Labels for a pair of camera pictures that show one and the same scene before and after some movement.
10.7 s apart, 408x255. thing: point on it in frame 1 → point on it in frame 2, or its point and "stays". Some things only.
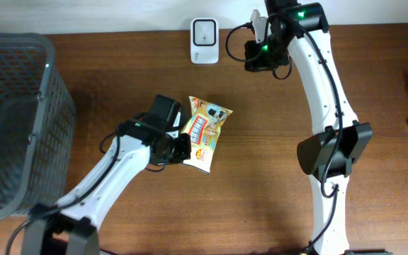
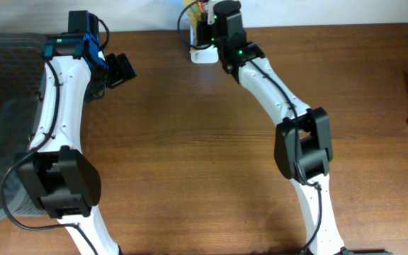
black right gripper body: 272,55 → 210,35
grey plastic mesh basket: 26,126 stays
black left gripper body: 177,149 → 99,81
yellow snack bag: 203,124 → 194,13
